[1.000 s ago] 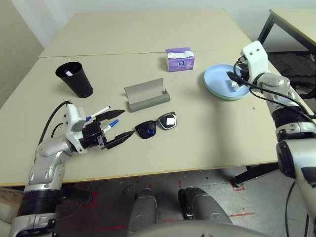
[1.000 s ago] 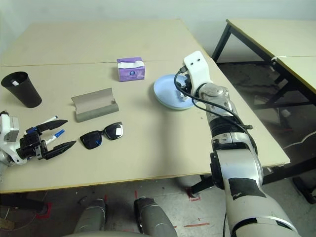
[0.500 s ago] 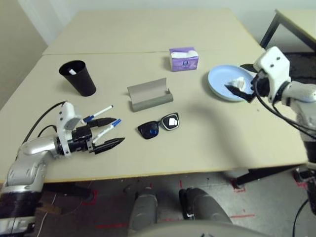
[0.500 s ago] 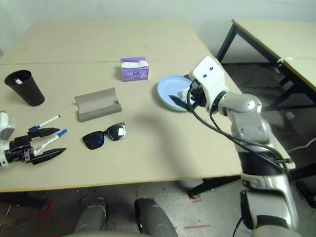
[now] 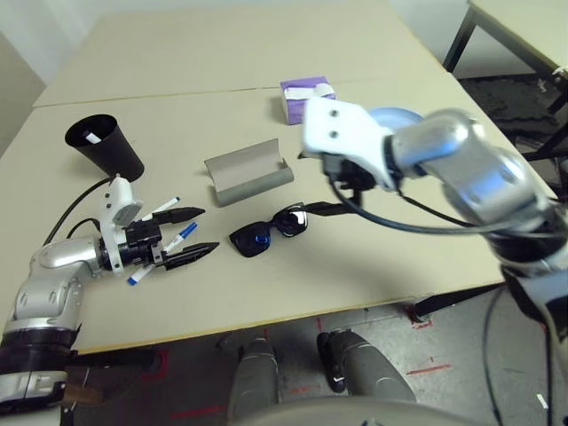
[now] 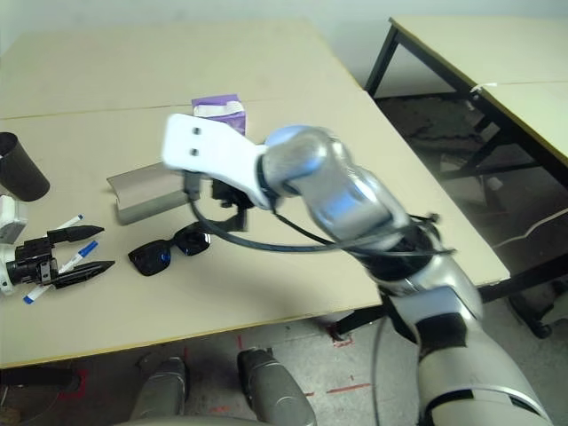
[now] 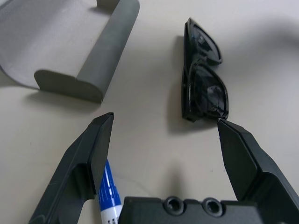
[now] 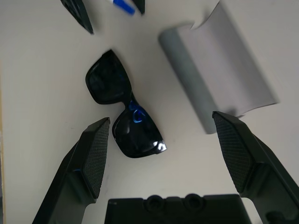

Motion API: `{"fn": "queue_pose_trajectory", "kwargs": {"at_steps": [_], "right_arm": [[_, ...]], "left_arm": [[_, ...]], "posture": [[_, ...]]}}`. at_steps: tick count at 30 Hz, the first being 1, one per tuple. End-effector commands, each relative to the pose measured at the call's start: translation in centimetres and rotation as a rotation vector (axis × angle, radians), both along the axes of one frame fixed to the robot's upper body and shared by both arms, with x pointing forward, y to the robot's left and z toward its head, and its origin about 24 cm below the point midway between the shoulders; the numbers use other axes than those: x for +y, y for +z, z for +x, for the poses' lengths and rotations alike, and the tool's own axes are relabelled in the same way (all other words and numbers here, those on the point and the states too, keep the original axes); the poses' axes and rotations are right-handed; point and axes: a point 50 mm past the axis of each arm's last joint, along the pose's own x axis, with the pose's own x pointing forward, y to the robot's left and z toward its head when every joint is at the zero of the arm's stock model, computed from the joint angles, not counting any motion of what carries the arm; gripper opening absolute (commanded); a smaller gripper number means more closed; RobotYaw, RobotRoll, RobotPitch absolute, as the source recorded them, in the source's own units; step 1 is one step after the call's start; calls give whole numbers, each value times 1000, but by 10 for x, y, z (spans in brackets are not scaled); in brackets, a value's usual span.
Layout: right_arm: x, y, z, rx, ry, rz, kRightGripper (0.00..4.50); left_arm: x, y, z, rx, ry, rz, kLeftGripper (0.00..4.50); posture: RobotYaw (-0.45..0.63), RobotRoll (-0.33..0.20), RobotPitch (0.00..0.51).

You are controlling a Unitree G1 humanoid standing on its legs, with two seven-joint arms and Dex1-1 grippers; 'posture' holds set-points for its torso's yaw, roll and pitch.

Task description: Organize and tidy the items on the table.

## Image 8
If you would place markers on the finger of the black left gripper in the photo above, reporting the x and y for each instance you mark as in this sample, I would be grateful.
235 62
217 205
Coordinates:
78 14
140 5

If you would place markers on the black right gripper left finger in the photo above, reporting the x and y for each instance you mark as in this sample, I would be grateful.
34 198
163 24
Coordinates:
77 168

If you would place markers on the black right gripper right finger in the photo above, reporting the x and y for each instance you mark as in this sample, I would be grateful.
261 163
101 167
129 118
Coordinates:
254 163

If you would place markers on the white marker with barcode print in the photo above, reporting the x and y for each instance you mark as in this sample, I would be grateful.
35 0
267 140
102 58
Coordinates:
123 7

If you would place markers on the black sunglasses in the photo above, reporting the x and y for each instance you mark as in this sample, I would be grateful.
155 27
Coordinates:
105 79

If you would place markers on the grey glasses case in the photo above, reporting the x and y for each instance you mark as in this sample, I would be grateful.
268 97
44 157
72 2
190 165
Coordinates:
222 58

